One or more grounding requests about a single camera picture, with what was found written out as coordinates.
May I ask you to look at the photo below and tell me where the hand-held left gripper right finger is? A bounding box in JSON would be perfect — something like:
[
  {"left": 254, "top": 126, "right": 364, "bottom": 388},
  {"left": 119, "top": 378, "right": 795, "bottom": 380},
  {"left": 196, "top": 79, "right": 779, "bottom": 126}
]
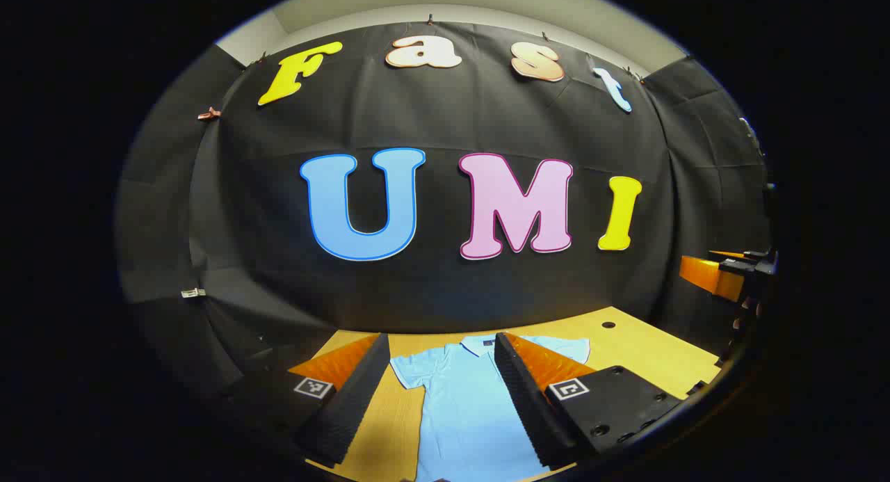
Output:
[{"left": 494, "top": 331, "right": 685, "bottom": 470}]

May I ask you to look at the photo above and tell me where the light blue T-shirt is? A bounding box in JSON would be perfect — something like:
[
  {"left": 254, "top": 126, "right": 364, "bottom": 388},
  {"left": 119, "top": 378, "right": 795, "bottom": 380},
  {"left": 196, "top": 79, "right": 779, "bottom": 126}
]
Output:
[{"left": 389, "top": 335, "right": 592, "bottom": 482}]

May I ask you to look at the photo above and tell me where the black backdrop cloth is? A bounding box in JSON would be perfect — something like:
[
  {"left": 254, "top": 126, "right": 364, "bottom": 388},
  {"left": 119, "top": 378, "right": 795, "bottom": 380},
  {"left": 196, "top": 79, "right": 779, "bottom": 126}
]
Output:
[{"left": 115, "top": 19, "right": 774, "bottom": 406}]

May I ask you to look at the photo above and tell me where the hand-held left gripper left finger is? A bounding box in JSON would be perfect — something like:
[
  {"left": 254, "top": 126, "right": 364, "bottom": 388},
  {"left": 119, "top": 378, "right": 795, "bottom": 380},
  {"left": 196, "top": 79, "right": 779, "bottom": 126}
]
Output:
[{"left": 228, "top": 332, "right": 391, "bottom": 467}]

